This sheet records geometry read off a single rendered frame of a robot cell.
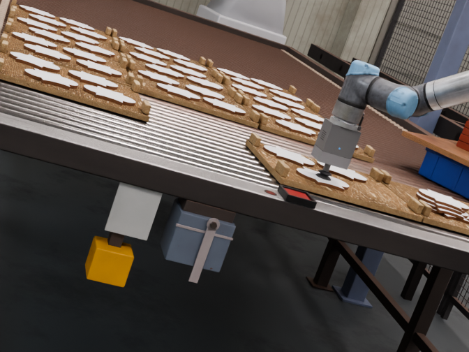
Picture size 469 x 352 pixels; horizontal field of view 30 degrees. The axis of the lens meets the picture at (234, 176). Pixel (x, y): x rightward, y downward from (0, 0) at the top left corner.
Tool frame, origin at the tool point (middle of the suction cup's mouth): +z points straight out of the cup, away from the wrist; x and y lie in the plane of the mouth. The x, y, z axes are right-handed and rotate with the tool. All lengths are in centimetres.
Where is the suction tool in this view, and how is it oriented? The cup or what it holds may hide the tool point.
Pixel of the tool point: (322, 179)
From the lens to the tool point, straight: 228.8
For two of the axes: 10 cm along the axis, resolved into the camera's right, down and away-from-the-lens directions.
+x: 2.3, 3.1, -9.2
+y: -9.2, -2.5, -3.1
